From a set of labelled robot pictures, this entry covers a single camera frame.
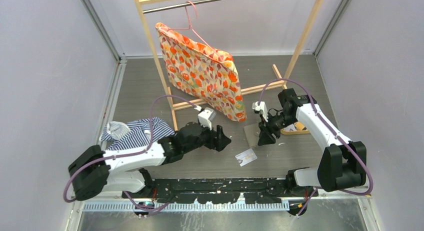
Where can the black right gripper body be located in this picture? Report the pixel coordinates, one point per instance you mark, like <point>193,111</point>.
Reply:
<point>276,122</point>

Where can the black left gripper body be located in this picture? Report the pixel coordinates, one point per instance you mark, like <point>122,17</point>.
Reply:
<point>205,138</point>

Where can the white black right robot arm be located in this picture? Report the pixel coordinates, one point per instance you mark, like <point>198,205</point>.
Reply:
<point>342,164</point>

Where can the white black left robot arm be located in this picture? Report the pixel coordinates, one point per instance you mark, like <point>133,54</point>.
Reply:
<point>96,170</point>

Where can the gold card in tray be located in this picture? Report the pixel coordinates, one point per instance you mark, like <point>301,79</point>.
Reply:
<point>299,126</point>

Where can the tan oval tray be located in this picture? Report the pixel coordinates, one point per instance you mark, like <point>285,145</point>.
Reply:
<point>294,132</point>

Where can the orange floral garment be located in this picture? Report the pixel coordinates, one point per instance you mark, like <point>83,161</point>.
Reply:
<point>202,71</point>

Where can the blue white striped shirt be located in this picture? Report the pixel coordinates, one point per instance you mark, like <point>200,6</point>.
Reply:
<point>135,134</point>

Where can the wooden clothes rack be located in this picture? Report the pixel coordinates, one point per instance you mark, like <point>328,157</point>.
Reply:
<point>179,100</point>

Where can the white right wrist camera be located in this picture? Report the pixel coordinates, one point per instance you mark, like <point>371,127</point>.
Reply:
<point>260,108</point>

